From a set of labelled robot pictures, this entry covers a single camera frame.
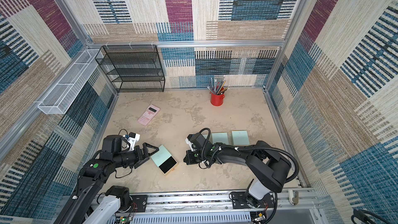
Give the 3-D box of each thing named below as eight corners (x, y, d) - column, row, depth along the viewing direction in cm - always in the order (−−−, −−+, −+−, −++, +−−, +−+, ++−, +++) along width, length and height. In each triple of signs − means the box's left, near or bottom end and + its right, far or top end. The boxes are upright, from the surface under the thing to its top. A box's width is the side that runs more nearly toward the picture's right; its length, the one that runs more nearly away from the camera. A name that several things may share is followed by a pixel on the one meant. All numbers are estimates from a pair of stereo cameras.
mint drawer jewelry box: (233, 145, 93) (234, 143, 91) (231, 133, 99) (232, 130, 96) (248, 145, 93) (249, 143, 91) (245, 132, 99) (246, 130, 96)
